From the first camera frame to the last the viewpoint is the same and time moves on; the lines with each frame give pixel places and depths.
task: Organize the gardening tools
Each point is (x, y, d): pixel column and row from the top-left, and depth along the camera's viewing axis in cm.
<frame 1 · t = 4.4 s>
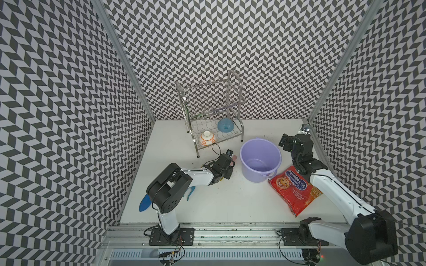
left hand: (227, 167, 95), fingers open
right hand: (292, 139, 82), fingers open
red cookie snack bag: (295, 190, 84), point 5 cm above the table
dark blue trowel wooden handle: (140, 208, 82), point 2 cm above the table

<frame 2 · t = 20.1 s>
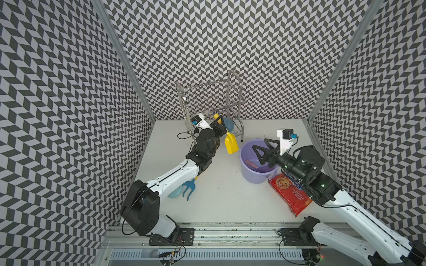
left hand: (223, 117, 76), fingers closed
right hand: (258, 146, 65), fingers open
yellow plastic scoop shovel: (230, 140, 76), point 28 cm above the table
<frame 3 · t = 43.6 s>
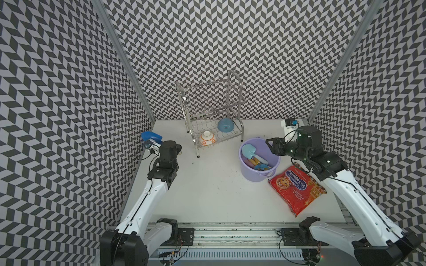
left hand: (169, 144, 80), fingers closed
right hand: (270, 144, 71), fingers open
light teal plastic trowel: (248, 151, 89), point 14 cm above the table
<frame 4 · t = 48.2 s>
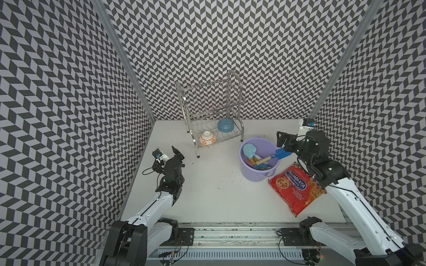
left hand: (166, 153, 83), fingers open
right hand: (287, 137, 72), fingers open
dark blue trowel wooden handle: (279, 154, 81), point 20 cm above the table
